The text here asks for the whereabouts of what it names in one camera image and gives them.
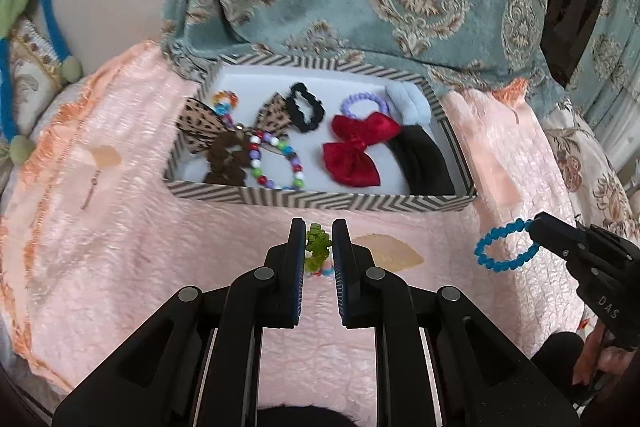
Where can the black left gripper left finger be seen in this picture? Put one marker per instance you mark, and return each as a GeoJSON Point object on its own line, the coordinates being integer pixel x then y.
{"type": "Point", "coordinates": [195, 361]}

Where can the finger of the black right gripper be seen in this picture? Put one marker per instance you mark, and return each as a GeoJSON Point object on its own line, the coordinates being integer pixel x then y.
{"type": "Point", "coordinates": [554, 234]}

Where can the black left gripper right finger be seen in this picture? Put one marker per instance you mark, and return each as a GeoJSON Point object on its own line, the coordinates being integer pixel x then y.
{"type": "Point", "coordinates": [439, 360]}

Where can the red velvet bow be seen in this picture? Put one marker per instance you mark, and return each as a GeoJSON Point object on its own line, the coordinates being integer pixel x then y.
{"type": "Point", "coordinates": [347, 160]}

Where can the black scrunchie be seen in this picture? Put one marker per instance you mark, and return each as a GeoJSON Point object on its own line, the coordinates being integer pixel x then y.
{"type": "Point", "coordinates": [305, 110]}

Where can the striped jewelry box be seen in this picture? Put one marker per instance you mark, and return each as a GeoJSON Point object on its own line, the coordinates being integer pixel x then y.
{"type": "Point", "coordinates": [256, 78]}

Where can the beige floral bedsheet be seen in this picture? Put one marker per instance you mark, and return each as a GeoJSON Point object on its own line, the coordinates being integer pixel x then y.
{"type": "Point", "coordinates": [597, 195]}

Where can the black velvet cloth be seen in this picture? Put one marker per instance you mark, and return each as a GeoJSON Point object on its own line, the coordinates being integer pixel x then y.
{"type": "Point", "coordinates": [423, 166]}

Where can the pink quilted bedspread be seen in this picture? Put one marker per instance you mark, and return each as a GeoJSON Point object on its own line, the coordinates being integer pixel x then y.
{"type": "Point", "coordinates": [92, 242]}

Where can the leopard print bow scrunchie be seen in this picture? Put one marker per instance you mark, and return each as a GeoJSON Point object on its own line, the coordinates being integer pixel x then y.
{"type": "Point", "coordinates": [225, 145]}

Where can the floral embroidered square cushion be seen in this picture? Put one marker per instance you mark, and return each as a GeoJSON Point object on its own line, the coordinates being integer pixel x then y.
{"type": "Point", "coordinates": [31, 77]}

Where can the blue green plush toy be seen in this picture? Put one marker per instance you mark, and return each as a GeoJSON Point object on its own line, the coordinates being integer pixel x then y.
{"type": "Point", "coordinates": [41, 13]}

